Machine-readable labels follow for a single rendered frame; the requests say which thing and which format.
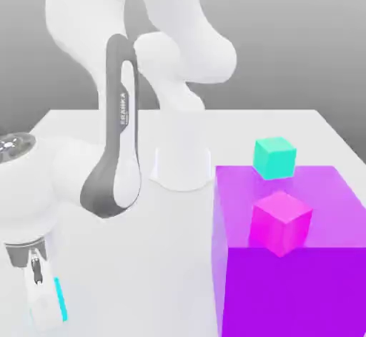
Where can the small magenta cube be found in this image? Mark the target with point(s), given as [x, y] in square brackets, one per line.
[281, 222]

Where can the small teal cube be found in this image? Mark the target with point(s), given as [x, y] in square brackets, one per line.
[274, 158]

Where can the large purple box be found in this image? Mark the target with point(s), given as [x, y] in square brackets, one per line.
[291, 294]

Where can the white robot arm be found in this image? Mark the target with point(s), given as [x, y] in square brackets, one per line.
[85, 42]

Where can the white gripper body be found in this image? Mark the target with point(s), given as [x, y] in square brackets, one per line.
[45, 305]

